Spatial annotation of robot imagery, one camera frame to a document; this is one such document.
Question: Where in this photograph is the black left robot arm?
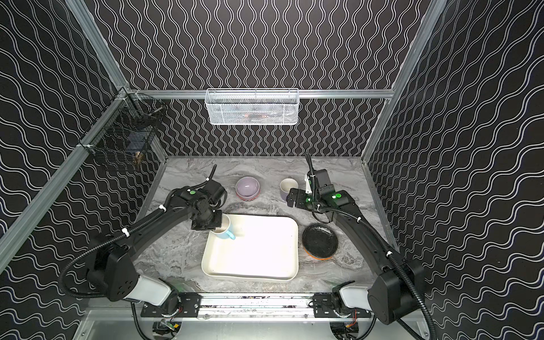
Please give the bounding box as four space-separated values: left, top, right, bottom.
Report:
58 175 228 315

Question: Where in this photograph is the aluminium frame corner post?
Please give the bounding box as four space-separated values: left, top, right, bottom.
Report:
65 0 130 89

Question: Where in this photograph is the orange plate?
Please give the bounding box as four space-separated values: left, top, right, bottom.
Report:
305 250 334 261

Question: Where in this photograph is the black round plate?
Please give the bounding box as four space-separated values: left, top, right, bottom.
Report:
302 224 339 257

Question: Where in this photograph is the cream plastic bin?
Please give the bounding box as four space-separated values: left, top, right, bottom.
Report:
201 214 299 283

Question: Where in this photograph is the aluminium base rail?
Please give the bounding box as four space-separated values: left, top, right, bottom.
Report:
84 292 430 322

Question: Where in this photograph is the white wire mesh basket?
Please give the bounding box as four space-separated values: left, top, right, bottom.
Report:
205 88 300 126

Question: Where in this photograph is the light blue ceramic mug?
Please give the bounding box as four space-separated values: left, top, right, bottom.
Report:
211 214 236 240

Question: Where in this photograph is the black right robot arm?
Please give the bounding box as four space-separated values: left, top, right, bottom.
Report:
286 153 438 339

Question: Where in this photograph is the lilac ceramic bowl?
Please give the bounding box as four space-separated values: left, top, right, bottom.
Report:
236 177 261 201

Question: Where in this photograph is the black wire basket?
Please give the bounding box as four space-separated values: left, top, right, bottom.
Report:
84 93 167 173

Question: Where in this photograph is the purple ceramic mug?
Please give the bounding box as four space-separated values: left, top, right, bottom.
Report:
280 178 298 201

